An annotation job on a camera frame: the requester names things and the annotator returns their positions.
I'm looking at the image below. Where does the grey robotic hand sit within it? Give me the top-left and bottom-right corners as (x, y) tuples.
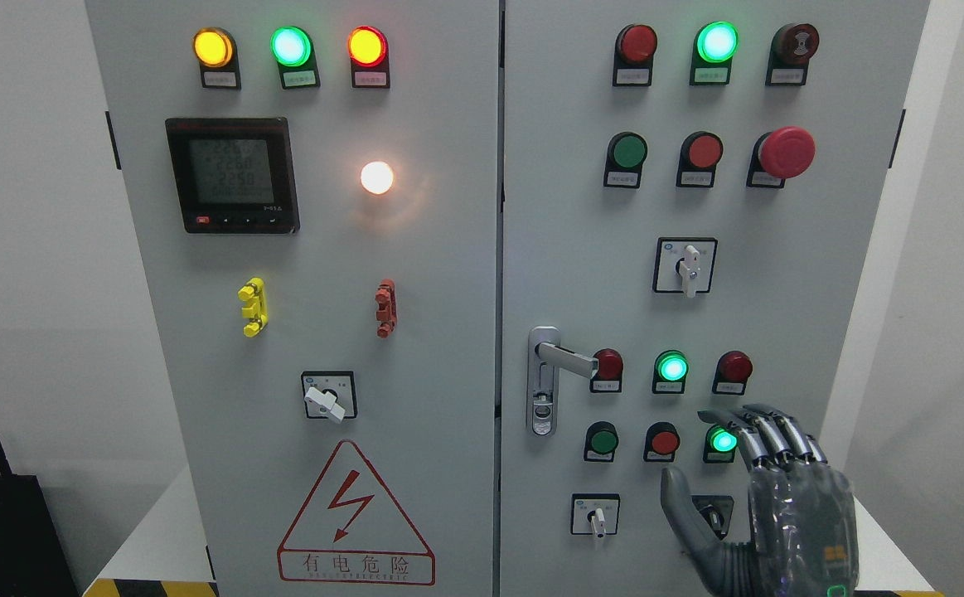
(661, 404), (860, 596)

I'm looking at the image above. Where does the silver door handle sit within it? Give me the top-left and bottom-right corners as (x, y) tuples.
(527, 326), (598, 437)

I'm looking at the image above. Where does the grey electrical cabinet right door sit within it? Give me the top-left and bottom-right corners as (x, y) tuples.
(500, 1), (928, 596)

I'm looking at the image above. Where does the grey electrical cabinet door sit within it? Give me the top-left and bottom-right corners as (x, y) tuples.
(86, 1), (500, 596)
(500, 1), (928, 596)

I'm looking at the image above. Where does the grey electrical cabinet left door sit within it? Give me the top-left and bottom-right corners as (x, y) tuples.
(86, 1), (500, 596)

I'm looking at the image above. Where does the green indicator light lower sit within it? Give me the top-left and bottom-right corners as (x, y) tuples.
(704, 425), (739, 464)

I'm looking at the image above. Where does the green indicator light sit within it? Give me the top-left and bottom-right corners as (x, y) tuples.
(269, 26), (320, 90)
(704, 425), (739, 464)
(689, 22), (739, 86)
(652, 349), (689, 396)

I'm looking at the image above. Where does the red push button lower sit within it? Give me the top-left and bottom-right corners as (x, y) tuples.
(643, 422), (681, 464)

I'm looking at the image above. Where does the red push button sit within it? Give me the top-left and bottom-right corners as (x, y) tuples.
(677, 131), (724, 188)
(643, 422), (681, 464)

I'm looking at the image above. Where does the dark red indicator light right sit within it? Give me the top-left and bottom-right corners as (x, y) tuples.
(710, 349), (753, 396)

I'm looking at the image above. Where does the dark red indicator light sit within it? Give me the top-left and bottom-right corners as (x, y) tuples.
(710, 349), (753, 396)
(590, 348), (624, 394)

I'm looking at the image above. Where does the green indicator light middle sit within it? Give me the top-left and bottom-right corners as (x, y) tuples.
(652, 349), (689, 396)

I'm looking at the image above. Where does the green push button lower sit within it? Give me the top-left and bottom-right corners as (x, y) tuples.
(583, 420), (619, 464)

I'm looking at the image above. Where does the green push button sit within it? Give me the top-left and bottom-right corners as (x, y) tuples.
(583, 420), (619, 464)
(603, 132), (648, 189)

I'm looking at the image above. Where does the dark red indicator light left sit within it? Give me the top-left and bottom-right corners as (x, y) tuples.
(590, 348), (624, 394)

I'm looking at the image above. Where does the red emergency stop button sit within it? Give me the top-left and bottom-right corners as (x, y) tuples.
(746, 126), (816, 189)

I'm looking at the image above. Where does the red push button upper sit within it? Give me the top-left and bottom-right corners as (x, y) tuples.
(677, 131), (724, 188)

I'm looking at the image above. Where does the green push button upper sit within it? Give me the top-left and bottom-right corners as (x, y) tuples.
(603, 132), (648, 189)

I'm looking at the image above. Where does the red electrical hazard warning sticker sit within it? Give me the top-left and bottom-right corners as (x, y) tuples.
(277, 439), (436, 586)

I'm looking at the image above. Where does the red terminal clip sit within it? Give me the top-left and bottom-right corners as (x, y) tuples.
(375, 279), (398, 339)

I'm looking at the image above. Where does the dark red buzzer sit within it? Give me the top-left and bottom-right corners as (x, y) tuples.
(766, 22), (820, 86)

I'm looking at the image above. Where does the green indicator light top right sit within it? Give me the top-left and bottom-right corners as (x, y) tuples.
(689, 22), (739, 86)

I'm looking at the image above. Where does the red indicator light top right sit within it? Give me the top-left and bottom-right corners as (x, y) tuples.
(612, 23), (657, 87)

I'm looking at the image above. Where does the white glowing indicator light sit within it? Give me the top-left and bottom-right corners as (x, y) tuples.
(360, 160), (395, 196)

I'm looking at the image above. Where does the yellow terminal clip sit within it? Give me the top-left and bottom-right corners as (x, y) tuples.
(238, 277), (269, 337)

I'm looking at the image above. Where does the red indicator light lit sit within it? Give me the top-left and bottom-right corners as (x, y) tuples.
(346, 26), (390, 90)

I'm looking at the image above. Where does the black digital power meter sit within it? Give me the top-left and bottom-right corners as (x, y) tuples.
(166, 117), (299, 235)

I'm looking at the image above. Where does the green indicator light top left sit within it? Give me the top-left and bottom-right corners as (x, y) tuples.
(269, 26), (320, 90)

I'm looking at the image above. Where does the yellow indicator light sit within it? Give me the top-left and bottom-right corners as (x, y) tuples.
(192, 27), (240, 90)

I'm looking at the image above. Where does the black box with antenna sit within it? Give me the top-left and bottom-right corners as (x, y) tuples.
(0, 440), (77, 596)

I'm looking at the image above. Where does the black rotary knob switch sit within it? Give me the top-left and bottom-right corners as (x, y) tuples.
(691, 494), (734, 540)

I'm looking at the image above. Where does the white selector switch lower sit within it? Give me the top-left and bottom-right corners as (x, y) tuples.
(569, 493), (621, 548)

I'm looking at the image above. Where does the white selector switch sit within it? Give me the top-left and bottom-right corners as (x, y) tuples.
(569, 493), (621, 548)
(652, 237), (718, 298)

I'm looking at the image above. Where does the white selector switch upper right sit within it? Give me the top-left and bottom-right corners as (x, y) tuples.
(652, 237), (718, 298)

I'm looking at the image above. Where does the white selector switch left door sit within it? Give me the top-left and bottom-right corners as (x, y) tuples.
(301, 371), (359, 423)

